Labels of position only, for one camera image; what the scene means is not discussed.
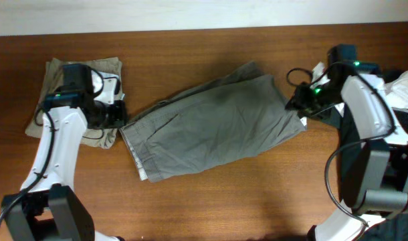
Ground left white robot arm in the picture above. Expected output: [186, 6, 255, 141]
[0, 64, 128, 240]

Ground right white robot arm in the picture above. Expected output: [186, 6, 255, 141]
[286, 44, 408, 240]

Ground black garment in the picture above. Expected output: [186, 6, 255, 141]
[320, 68, 408, 241]

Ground white shirt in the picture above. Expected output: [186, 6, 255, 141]
[310, 62, 408, 111]

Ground beige shorts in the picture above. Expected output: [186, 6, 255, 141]
[35, 57, 122, 149]

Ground grey cargo shorts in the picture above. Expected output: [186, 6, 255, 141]
[120, 62, 306, 182]

